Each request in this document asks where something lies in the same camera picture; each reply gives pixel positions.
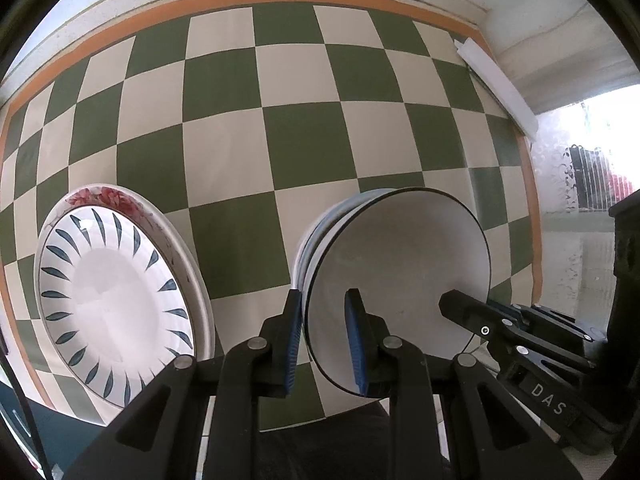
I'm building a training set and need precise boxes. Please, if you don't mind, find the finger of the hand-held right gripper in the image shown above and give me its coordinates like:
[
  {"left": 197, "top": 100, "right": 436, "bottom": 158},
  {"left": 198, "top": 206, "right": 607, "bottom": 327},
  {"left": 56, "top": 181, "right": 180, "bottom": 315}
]
[
  {"left": 487, "top": 299, "right": 603, "bottom": 345},
  {"left": 439, "top": 290, "right": 591, "bottom": 368}
]

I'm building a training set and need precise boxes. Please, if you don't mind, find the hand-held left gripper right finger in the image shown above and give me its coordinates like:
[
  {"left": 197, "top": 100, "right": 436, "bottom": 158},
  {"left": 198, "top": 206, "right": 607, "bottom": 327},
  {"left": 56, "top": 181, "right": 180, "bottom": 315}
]
[{"left": 344, "top": 287, "right": 581, "bottom": 480}]

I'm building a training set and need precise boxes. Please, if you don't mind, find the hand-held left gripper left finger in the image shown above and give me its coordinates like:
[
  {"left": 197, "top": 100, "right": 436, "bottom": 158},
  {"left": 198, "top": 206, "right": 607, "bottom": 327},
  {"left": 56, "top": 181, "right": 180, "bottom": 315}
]
[{"left": 65, "top": 287, "right": 306, "bottom": 480}]

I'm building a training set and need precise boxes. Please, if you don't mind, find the white bowl with black rim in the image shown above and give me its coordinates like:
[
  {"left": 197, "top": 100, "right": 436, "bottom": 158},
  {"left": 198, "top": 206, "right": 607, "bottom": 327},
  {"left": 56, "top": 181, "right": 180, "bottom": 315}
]
[{"left": 302, "top": 189, "right": 493, "bottom": 397}]

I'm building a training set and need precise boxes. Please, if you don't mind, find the white plate with blue flower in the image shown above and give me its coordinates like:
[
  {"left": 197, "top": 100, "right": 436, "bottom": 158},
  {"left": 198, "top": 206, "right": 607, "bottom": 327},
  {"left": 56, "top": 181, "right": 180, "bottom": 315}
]
[{"left": 145, "top": 200, "right": 217, "bottom": 361}]

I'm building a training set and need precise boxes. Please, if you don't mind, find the blue striped plate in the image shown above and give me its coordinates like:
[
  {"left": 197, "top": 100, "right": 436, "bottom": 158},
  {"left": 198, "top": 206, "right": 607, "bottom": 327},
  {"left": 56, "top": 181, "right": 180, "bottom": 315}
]
[{"left": 34, "top": 205, "right": 196, "bottom": 408}]

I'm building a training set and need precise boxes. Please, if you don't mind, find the pink floral plate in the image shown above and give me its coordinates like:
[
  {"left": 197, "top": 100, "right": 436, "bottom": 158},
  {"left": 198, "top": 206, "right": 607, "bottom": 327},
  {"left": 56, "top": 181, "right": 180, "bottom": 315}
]
[{"left": 65, "top": 185, "right": 213, "bottom": 361}]

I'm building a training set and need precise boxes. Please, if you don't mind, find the frosted glass sliding door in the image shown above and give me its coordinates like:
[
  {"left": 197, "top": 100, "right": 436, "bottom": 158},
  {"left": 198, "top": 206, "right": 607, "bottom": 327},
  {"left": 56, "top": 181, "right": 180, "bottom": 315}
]
[{"left": 530, "top": 80, "right": 640, "bottom": 261}]

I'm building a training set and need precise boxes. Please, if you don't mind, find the green checkered tablecloth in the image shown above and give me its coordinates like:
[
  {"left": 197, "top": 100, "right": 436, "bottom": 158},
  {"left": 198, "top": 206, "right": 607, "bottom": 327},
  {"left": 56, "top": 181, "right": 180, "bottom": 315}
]
[{"left": 0, "top": 0, "right": 543, "bottom": 433}]

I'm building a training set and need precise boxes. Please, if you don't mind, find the long white box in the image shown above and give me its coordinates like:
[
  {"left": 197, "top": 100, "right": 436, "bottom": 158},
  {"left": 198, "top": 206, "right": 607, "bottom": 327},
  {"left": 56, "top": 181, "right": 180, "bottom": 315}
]
[{"left": 454, "top": 37, "right": 538, "bottom": 136}]

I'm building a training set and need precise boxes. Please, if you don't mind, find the blue base cabinet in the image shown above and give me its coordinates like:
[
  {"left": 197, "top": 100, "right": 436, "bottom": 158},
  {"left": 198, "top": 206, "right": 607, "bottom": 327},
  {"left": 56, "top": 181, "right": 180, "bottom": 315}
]
[{"left": 10, "top": 380, "right": 106, "bottom": 461}]

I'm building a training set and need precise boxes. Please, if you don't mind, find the dark wire rack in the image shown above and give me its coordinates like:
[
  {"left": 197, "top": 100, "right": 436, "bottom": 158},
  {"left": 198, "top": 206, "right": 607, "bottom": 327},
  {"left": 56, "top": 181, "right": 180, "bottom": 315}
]
[{"left": 567, "top": 145, "right": 640, "bottom": 211}]

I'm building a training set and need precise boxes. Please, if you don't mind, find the black cable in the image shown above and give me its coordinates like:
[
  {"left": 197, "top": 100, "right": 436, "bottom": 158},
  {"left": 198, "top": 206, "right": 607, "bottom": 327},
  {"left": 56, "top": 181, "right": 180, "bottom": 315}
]
[{"left": 0, "top": 330, "right": 51, "bottom": 480}]

